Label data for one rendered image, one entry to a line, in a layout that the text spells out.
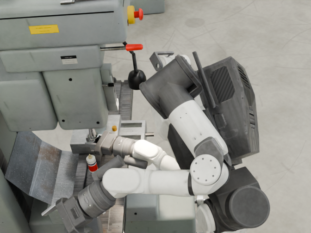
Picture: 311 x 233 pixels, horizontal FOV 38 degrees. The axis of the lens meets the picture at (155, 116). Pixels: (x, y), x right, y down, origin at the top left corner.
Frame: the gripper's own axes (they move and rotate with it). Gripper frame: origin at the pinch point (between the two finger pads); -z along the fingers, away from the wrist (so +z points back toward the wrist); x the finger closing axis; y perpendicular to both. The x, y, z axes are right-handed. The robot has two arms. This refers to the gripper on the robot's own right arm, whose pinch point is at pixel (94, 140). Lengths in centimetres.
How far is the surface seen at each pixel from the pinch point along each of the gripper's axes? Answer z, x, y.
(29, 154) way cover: -31.6, 8.3, 10.5
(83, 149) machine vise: -11.7, -5.0, 15.2
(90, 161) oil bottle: -2.0, 3.7, 10.2
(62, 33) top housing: 7, 11, -64
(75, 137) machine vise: -16.5, -8.2, 11.3
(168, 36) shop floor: -60, -235, 114
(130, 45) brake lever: 25, 2, -56
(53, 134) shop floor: -103, -84, 114
